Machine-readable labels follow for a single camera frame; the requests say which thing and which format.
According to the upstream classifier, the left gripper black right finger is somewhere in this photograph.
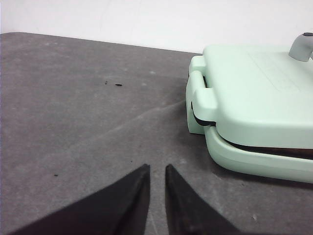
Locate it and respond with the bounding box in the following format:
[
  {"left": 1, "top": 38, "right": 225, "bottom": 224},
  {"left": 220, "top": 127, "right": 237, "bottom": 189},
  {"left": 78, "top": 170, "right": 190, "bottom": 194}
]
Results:
[{"left": 165, "top": 164, "right": 243, "bottom": 235}]

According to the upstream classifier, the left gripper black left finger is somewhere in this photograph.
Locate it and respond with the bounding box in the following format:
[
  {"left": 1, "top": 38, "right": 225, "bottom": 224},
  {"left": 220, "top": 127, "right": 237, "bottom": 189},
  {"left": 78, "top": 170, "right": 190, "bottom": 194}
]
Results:
[{"left": 13, "top": 164, "right": 150, "bottom": 235}]

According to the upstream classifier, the mint green breakfast maker base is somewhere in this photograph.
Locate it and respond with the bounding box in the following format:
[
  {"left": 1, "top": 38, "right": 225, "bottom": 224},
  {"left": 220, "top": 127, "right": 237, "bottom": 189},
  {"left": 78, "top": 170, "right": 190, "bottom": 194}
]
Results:
[{"left": 185, "top": 55, "right": 313, "bottom": 184}]

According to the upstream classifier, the mint green sandwich maker lid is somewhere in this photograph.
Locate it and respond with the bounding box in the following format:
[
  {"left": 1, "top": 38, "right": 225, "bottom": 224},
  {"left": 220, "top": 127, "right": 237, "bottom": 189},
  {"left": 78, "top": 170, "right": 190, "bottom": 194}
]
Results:
[{"left": 186, "top": 33, "right": 313, "bottom": 149}]

